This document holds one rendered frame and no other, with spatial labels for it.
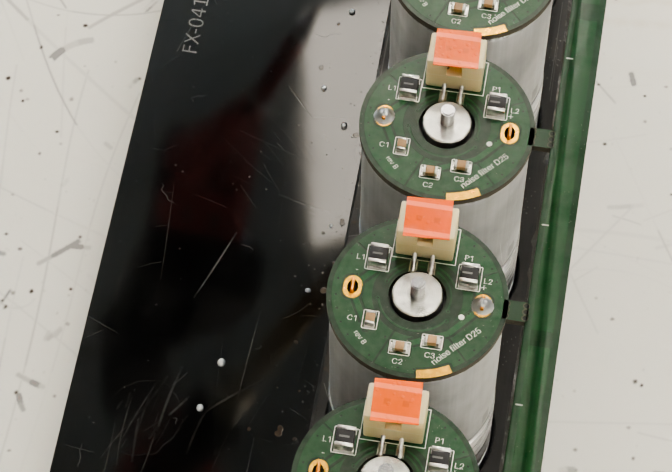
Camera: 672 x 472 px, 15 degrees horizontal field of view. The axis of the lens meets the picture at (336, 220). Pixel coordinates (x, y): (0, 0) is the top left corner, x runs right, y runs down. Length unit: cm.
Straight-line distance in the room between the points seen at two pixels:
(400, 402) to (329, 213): 9
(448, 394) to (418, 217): 2
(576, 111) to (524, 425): 5
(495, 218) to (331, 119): 6
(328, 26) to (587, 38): 7
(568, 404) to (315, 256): 5
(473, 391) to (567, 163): 3
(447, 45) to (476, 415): 5
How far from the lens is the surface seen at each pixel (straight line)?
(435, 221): 35
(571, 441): 41
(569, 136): 36
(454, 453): 34
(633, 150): 44
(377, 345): 35
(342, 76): 43
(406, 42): 38
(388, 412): 33
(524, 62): 38
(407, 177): 36
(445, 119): 36
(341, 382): 36
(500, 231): 37
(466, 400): 36
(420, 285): 35
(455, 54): 36
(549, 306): 35
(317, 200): 42
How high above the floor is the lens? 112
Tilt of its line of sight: 60 degrees down
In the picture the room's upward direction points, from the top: straight up
